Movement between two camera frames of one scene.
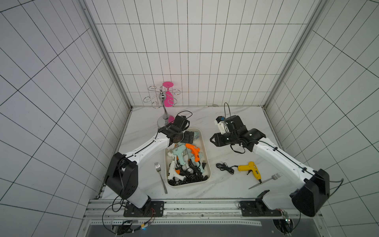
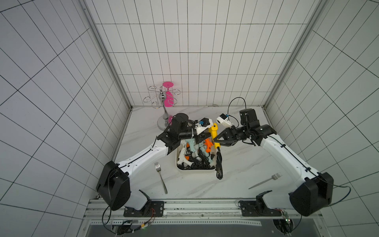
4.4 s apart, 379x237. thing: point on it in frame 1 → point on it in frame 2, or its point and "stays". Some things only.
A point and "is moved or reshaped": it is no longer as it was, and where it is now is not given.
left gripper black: (186, 139) → (202, 137)
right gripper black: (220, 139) stays
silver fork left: (158, 169) stays
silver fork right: (274, 177) stays
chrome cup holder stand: (162, 96) stays
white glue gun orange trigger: (173, 173) → (183, 158)
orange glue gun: (195, 150) → (208, 143)
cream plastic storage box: (186, 164) is moved or reshaped
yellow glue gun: (252, 167) → (213, 129)
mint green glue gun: (178, 151) → (191, 141)
